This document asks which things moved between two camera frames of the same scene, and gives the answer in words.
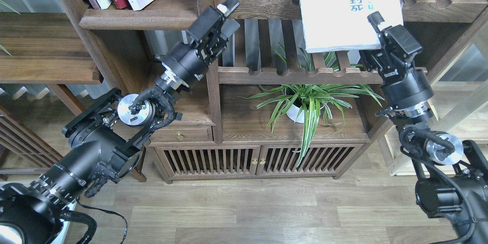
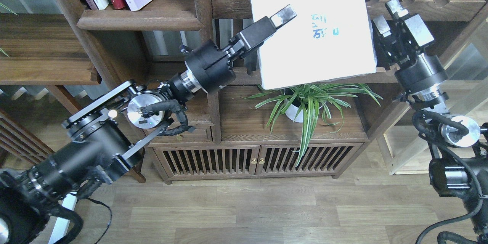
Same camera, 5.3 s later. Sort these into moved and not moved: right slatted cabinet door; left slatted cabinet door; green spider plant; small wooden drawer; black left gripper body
Moved: black left gripper body
Not moved: right slatted cabinet door; left slatted cabinet door; small wooden drawer; green spider plant
